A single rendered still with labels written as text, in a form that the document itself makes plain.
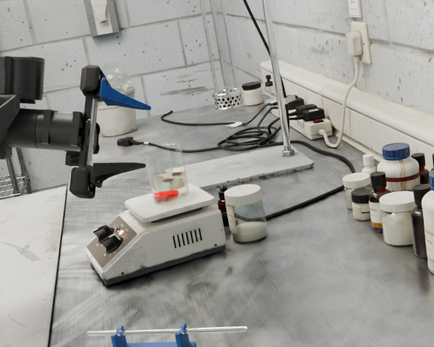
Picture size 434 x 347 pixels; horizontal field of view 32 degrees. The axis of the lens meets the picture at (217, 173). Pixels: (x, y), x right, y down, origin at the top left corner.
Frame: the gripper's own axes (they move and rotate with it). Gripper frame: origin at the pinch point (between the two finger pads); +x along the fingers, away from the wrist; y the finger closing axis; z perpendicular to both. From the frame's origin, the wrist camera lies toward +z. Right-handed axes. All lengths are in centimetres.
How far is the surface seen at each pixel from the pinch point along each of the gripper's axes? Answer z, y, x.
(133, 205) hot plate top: 12.0, 9.0, 0.4
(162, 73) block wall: 240, -74, -25
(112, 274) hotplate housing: 5.5, 20.0, -0.8
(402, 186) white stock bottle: 8.6, 3.4, 41.7
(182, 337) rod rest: -18.0, 26.3, 11.9
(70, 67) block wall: 230, -72, -67
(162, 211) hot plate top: 6.5, 10.1, 5.8
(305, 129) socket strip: 70, -17, 31
